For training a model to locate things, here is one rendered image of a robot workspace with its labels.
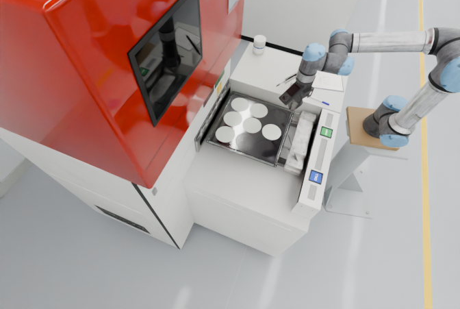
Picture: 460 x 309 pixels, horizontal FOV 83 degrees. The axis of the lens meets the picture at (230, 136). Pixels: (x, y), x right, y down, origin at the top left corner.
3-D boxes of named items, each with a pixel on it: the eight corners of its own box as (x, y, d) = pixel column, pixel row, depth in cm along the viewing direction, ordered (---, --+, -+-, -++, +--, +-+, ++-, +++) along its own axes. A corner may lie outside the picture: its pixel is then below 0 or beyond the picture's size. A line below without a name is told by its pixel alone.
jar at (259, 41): (250, 53, 158) (252, 40, 150) (254, 46, 161) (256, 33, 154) (261, 57, 157) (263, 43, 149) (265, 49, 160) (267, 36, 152)
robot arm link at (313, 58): (327, 56, 95) (304, 52, 96) (317, 78, 104) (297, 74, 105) (328, 43, 99) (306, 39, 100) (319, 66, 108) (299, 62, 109)
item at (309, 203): (290, 212, 120) (298, 202, 108) (314, 123, 149) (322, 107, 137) (310, 220, 118) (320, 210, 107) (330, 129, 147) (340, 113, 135)
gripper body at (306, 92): (311, 97, 121) (319, 78, 110) (297, 105, 118) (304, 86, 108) (300, 87, 124) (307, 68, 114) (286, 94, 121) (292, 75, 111)
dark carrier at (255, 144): (209, 140, 131) (209, 139, 131) (233, 93, 149) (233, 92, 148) (274, 164, 125) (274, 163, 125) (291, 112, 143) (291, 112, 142)
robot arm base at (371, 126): (385, 116, 149) (394, 105, 141) (394, 138, 141) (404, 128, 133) (359, 116, 149) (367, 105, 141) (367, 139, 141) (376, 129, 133)
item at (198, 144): (195, 151, 132) (194, 142, 125) (227, 92, 155) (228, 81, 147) (198, 153, 132) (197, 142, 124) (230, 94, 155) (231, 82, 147)
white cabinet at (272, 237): (194, 225, 195) (181, 182, 126) (239, 129, 245) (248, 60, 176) (276, 260, 184) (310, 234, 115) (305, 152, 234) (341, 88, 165)
